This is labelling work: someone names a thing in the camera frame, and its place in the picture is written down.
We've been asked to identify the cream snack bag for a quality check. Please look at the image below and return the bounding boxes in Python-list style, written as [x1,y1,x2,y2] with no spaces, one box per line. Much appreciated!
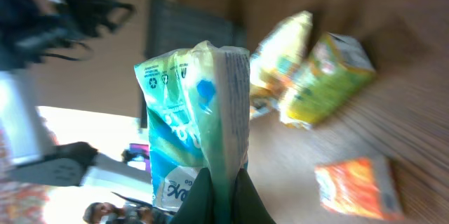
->
[250,11,313,119]

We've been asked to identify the orange tissue pack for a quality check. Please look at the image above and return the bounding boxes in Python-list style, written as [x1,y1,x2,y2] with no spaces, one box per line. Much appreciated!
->
[314,156,404,220]

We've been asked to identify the green juice carton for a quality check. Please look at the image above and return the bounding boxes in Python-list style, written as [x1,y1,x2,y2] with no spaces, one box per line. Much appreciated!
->
[279,32,376,129]

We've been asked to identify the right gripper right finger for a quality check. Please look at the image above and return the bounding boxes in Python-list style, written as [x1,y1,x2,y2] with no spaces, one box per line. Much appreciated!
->
[234,169,276,224]

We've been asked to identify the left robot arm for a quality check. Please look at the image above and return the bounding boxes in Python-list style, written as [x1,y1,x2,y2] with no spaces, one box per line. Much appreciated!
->
[1,0,151,190]

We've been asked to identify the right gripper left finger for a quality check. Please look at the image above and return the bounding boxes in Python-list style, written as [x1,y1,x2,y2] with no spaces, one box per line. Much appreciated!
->
[170,168,214,224]

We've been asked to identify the grey plastic mesh basket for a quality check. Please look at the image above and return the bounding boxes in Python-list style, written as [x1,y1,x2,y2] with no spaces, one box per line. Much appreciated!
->
[139,0,246,129]

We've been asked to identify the teal tissue pack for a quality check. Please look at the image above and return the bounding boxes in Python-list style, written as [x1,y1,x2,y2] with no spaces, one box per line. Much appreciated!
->
[134,41,250,212]

